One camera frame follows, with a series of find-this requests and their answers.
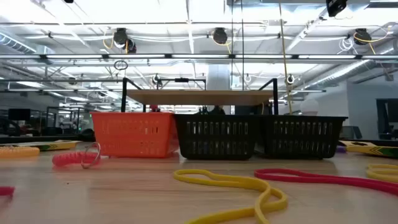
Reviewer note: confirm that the linear ceiling light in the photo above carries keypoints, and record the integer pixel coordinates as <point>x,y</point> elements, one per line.
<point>199,56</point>

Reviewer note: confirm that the yellow rubber band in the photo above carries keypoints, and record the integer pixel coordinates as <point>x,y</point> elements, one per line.
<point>224,180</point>
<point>382,174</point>

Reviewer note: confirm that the orange plastic basket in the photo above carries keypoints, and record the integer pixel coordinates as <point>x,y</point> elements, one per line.
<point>133,133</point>

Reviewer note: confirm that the black plastic basket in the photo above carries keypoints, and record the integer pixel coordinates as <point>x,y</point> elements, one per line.
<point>298,137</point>
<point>217,137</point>

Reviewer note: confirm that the person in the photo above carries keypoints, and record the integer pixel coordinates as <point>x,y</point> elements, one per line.
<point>217,110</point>

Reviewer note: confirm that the red spiral wrist coil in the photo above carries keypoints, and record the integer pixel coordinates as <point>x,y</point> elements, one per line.
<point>68,158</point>

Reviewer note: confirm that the black monitor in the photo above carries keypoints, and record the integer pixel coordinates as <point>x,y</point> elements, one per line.
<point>19,114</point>

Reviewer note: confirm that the wooden shelf riser black legs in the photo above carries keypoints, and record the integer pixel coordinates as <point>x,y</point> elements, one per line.
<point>199,97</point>

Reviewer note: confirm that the red rubber band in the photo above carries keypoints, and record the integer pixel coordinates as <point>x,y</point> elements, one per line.
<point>6,190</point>
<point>311,178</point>

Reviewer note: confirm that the silver ventilation duct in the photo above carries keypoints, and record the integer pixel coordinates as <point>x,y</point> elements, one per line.
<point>342,73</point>

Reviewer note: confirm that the purple spiral wrist coil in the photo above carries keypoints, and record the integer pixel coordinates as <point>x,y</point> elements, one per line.
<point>341,149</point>

